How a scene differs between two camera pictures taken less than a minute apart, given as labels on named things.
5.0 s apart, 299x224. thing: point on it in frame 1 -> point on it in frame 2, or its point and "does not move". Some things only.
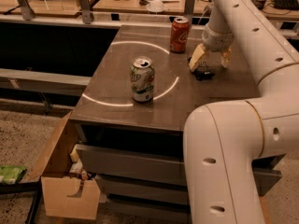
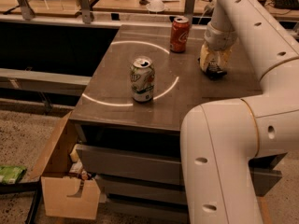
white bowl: (155, 6) does not move
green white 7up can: (142, 76) does not move
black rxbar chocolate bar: (203, 72) -> (214, 72)
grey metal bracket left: (26, 10) does not move
